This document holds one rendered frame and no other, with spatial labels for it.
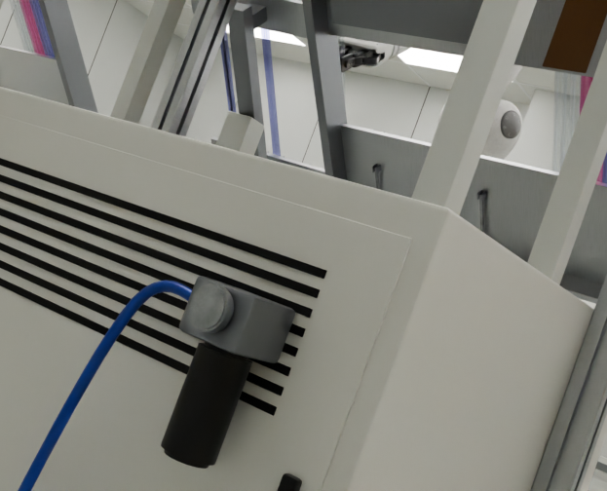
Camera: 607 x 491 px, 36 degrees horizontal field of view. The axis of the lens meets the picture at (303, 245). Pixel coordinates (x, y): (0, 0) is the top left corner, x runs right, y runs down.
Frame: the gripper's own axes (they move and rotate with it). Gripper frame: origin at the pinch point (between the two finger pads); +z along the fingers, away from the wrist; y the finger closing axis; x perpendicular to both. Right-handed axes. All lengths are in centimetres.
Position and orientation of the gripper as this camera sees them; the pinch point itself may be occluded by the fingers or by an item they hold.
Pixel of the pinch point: (341, 61)
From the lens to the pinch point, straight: 196.1
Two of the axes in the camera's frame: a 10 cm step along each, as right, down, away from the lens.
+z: -5.4, 4.0, -7.4
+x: -0.3, 8.7, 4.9
